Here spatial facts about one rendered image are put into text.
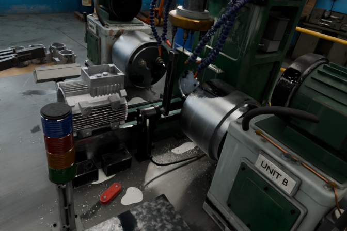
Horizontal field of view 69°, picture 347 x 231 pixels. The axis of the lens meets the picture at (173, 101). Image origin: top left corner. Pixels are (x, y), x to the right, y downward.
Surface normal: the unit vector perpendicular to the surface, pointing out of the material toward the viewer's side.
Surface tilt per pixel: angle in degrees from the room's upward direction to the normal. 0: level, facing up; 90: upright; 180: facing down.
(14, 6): 90
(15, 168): 0
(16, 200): 0
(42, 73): 55
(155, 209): 0
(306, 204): 89
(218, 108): 39
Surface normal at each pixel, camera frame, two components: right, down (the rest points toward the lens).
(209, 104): -0.45, -0.50
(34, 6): 0.69, 0.44
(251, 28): -0.81, 0.18
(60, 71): 0.54, -0.11
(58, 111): 0.14, -0.86
